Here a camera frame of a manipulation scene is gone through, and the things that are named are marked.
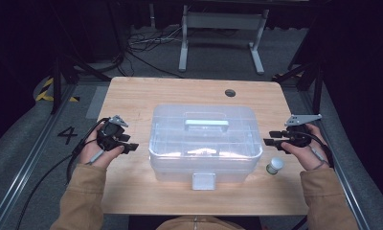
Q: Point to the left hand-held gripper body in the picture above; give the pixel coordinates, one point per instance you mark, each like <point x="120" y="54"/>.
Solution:
<point x="109" y="139"/>

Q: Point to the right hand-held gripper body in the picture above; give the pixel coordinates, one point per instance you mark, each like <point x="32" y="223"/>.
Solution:
<point x="299" y="135"/>

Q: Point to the clear plastic storage box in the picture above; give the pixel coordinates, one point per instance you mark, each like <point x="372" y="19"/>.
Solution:
<point x="205" y="143"/>

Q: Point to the person's left hand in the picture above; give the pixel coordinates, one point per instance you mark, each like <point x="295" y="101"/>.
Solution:
<point x="111" y="154"/>

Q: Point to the person's right hand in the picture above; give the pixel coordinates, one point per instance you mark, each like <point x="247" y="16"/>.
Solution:
<point x="307" y="157"/>

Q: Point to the black metal stand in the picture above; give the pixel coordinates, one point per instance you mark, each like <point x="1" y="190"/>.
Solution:
<point x="56" y="86"/>
<point x="317" y="86"/>

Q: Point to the yellow black hazard tape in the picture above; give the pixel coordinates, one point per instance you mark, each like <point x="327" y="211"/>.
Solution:
<point x="43" y="94"/>

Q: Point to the person's tan jacket torso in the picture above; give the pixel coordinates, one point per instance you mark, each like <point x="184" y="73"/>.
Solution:
<point x="199" y="223"/>

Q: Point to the aluminium floor rail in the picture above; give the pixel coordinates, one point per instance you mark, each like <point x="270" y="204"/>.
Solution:
<point x="342" y="179"/>
<point x="27" y="166"/>

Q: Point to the white metal desk frame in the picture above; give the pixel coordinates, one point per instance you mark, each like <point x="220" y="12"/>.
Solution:
<point x="223" y="20"/>

